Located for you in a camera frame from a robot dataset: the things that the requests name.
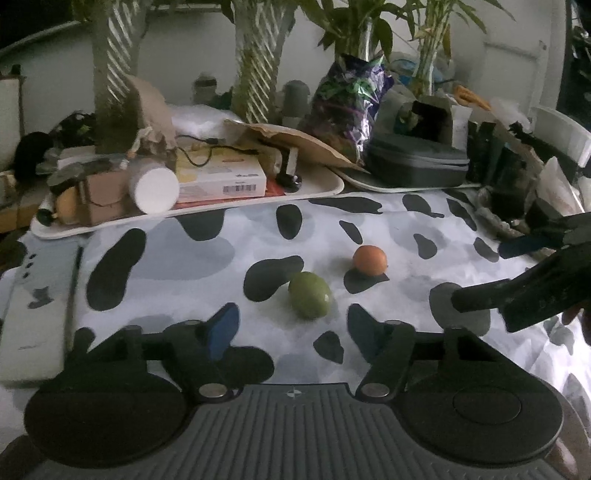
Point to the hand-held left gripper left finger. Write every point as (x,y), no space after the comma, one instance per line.
(225,330)

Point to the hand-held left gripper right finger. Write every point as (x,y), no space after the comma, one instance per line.
(362,330)

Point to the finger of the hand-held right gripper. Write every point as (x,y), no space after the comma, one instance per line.
(480,295)
(526,244)

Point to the green oval fruit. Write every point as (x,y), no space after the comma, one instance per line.
(310,295)

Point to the small tangerine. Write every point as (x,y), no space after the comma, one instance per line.
(369,259)

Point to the person's right hand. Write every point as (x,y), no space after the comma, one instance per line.
(575,317)

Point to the cow print tablecloth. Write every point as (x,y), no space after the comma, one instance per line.
(207,258)

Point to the black desk organizer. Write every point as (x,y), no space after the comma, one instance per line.
(503,157)

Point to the white plastic container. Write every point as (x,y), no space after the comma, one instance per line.
(561,134)

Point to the black zip case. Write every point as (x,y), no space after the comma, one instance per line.
(415,159)

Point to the white barcode box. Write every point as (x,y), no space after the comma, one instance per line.
(221,177)

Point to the white cylinder container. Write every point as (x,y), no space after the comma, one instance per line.
(154,187)

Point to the small brown cardboard box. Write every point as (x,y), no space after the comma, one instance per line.
(104,196)

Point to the grey flat box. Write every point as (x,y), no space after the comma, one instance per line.
(37,314)

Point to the brown cardboard sheet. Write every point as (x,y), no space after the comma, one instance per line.
(295,143)

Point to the yellow fruit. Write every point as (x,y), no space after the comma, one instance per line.
(67,207)

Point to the small clear glass vase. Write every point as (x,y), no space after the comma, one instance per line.
(429,69)

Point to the purple foil bag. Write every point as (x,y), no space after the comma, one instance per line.
(351,106)

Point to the brown paper bag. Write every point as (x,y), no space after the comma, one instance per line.
(150,115)

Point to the bamboo plant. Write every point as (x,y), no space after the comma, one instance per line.
(443,23)
(351,23)

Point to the grey cylinder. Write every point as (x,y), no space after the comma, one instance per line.
(295,99)

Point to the black round object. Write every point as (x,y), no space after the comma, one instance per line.
(32,152)

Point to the twisted glass vase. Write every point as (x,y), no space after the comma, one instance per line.
(115,69)
(258,60)

